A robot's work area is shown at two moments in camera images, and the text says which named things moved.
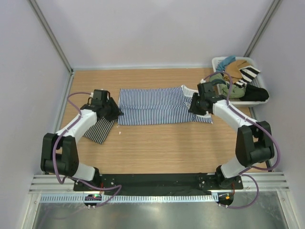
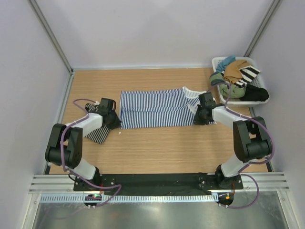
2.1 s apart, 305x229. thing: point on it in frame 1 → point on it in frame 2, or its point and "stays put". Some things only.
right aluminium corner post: [260, 30] stays put
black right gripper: [193, 109] → [198, 120]
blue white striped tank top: [158, 106] stays put
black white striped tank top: [100, 130] stays put
